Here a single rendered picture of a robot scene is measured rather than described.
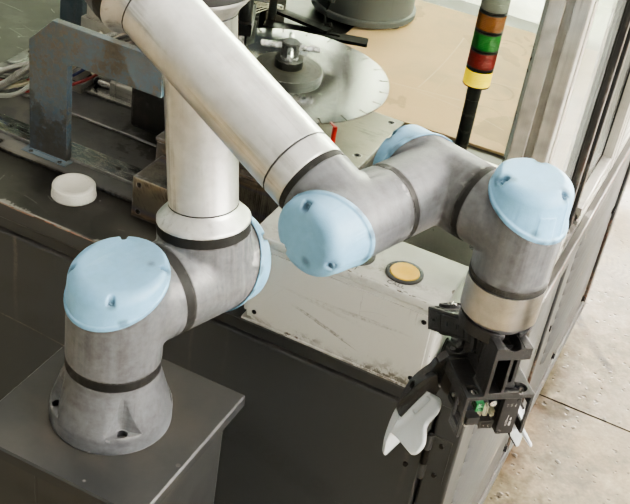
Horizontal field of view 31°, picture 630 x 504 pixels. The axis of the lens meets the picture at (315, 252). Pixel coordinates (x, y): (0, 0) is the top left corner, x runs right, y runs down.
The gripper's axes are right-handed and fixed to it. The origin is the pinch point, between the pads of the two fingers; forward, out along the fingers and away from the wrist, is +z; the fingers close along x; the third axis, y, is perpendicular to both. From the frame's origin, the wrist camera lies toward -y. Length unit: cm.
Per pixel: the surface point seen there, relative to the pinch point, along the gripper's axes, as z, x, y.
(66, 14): 10, -34, -130
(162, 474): 16.2, -28.1, -13.8
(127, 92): 13, -24, -104
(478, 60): -11, 27, -72
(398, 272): 0.9, 3.9, -32.0
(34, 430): 16, -43, -22
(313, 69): -5, 2, -78
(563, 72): -32.6, 14.5, -23.9
